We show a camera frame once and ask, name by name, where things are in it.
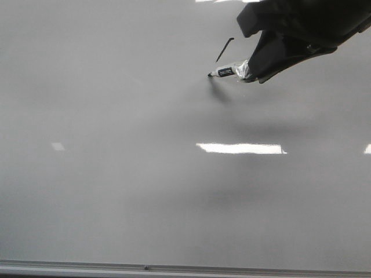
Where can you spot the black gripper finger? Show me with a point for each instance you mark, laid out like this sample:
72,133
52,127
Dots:
276,52
258,16

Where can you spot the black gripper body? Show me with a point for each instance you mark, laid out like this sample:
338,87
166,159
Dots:
321,24

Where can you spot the white whiteboard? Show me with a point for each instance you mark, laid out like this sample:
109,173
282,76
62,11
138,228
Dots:
116,147

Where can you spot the white marker with black tape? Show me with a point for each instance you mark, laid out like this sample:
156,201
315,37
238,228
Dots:
239,69

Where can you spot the aluminium whiteboard bottom frame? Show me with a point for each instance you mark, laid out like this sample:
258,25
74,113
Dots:
19,268

